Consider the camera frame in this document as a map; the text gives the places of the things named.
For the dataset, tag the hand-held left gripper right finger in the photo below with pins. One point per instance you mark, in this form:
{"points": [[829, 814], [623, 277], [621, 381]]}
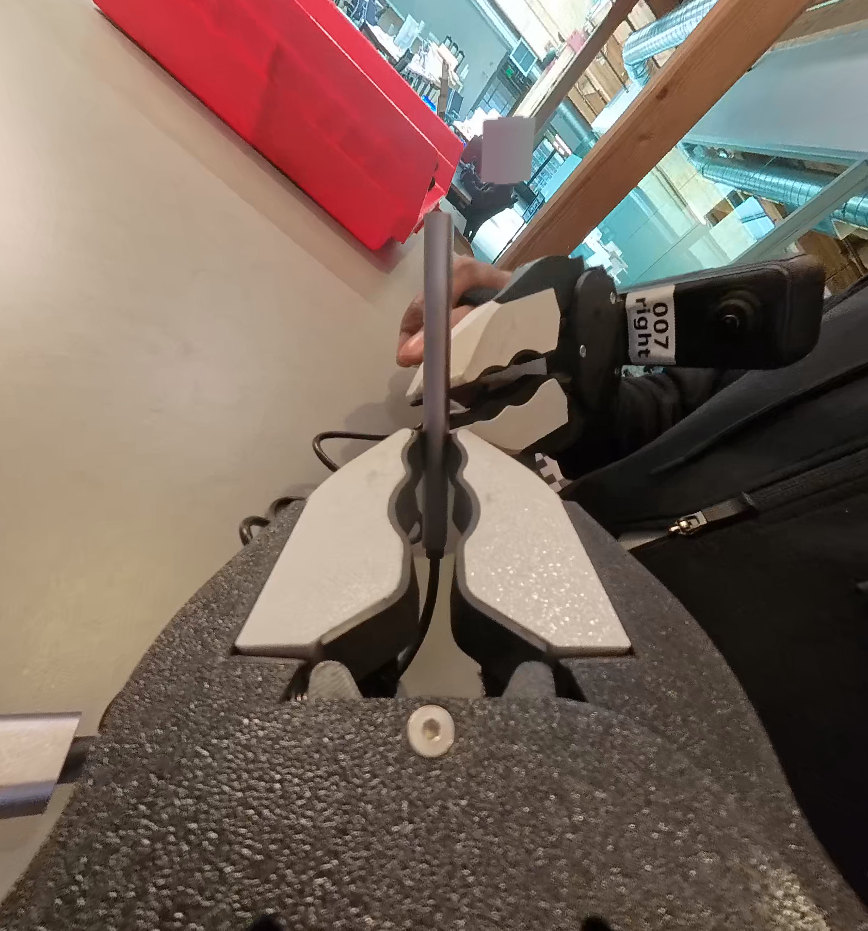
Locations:
{"points": [[543, 574]]}

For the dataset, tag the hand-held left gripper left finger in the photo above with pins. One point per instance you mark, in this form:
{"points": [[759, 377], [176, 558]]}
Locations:
{"points": [[332, 567]]}

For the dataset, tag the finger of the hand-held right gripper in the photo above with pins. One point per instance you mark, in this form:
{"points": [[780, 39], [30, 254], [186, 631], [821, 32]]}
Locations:
{"points": [[514, 327], [543, 414]]}

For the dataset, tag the grey usb hub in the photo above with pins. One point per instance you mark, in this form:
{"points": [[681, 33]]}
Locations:
{"points": [[436, 327]]}

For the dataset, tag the red plastic bin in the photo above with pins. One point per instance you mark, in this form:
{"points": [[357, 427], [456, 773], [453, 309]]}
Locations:
{"points": [[296, 94]]}

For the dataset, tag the person's right forearm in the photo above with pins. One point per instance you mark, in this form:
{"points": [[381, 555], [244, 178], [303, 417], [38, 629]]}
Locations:
{"points": [[645, 407]]}

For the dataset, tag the person's right hand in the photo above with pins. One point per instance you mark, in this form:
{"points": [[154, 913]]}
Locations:
{"points": [[470, 275]]}

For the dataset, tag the wooden beam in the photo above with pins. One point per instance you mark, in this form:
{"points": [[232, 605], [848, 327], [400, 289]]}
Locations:
{"points": [[623, 145]]}

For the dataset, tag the silver ventilation duct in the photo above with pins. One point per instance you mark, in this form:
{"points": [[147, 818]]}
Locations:
{"points": [[768, 185], [681, 29]]}

